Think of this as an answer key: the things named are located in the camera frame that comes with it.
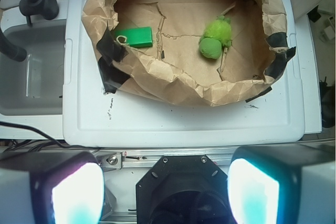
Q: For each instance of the brown paper bag tray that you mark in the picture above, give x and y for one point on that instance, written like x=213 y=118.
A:
x=173 y=70

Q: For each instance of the black octagonal mount base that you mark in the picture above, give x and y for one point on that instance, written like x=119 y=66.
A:
x=183 y=189

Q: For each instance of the green plush animal toy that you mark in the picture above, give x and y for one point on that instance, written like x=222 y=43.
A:
x=216 y=36

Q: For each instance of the green rectangular block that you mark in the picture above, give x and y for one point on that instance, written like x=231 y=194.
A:
x=140 y=37

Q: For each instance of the glowing gripper right finger pad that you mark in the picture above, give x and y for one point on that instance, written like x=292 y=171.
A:
x=282 y=183

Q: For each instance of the white plastic bin lid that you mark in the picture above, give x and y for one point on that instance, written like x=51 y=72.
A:
x=92 y=117

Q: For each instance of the grey plastic sink basin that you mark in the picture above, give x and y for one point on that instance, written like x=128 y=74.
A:
x=34 y=86

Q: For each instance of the glowing gripper left finger pad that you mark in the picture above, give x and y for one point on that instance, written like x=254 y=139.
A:
x=51 y=187

